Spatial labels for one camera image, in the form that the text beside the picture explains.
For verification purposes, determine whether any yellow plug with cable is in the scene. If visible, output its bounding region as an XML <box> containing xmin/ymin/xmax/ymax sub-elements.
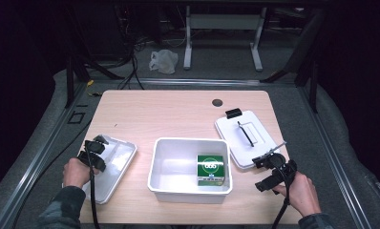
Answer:
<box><xmin>85</xmin><ymin>79</ymin><xmax>103</xmax><ymax>97</ymax></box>

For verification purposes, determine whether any person's left hand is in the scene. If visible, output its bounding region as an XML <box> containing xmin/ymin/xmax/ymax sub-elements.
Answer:
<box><xmin>62</xmin><ymin>156</ymin><xmax>100</xmax><ymax>190</ymax></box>

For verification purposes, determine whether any right hand-held gripper black cable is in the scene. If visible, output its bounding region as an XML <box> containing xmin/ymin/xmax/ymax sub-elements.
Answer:
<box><xmin>270</xmin><ymin>168</ymin><xmax>297</xmax><ymax>229</ymax></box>

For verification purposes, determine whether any clear plastic bag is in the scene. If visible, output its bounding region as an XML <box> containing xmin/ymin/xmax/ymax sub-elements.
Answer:
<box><xmin>148</xmin><ymin>49</ymin><xmax>179</xmax><ymax>75</ymax></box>

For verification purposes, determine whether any green and white box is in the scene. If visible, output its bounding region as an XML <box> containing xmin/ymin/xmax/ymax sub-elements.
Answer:
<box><xmin>196</xmin><ymin>154</ymin><xmax>227</xmax><ymax>187</ymax></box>

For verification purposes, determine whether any white metal desk frame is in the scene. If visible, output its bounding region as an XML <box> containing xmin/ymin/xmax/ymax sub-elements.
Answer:
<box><xmin>182</xmin><ymin>5</ymin><xmax>267</xmax><ymax>73</ymax></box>

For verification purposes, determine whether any white plastic storage bin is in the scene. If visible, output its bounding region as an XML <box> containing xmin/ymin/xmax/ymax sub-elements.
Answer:
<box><xmin>147</xmin><ymin>136</ymin><xmax>234</xmax><ymax>205</ymax></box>

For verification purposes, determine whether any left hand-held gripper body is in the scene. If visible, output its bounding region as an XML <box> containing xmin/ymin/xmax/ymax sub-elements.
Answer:
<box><xmin>77</xmin><ymin>135</ymin><xmax>110</xmax><ymax>166</ymax></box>

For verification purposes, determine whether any white lid with black handle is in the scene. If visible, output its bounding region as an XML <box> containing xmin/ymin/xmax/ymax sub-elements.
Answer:
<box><xmin>214</xmin><ymin>108</ymin><xmax>282</xmax><ymax>170</ymax></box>

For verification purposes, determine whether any person's right hand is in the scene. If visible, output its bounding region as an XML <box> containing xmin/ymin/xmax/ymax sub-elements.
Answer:
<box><xmin>273</xmin><ymin>171</ymin><xmax>323</xmax><ymax>219</ymax></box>

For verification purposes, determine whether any white bin lid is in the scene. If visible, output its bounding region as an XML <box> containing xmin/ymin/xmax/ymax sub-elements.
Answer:
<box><xmin>82</xmin><ymin>134</ymin><xmax>138</xmax><ymax>205</ymax></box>

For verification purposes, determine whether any silver metal rail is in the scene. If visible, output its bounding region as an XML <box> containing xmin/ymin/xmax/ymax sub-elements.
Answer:
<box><xmin>0</xmin><ymin>83</ymin><xmax>88</xmax><ymax>229</ymax></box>
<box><xmin>297</xmin><ymin>85</ymin><xmax>372</xmax><ymax>229</ymax></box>

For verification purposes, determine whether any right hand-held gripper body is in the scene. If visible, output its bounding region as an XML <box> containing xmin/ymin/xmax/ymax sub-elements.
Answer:
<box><xmin>263</xmin><ymin>141</ymin><xmax>298</xmax><ymax>193</ymax></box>

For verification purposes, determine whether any bundle of black cables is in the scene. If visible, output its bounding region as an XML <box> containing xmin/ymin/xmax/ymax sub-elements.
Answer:
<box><xmin>82</xmin><ymin>31</ymin><xmax>146</xmax><ymax>91</ymax></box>

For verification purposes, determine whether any black metal stand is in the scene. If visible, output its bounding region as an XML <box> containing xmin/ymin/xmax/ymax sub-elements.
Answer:
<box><xmin>65</xmin><ymin>56</ymin><xmax>76</xmax><ymax>109</ymax></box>
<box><xmin>307</xmin><ymin>60</ymin><xmax>319</xmax><ymax>114</ymax></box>

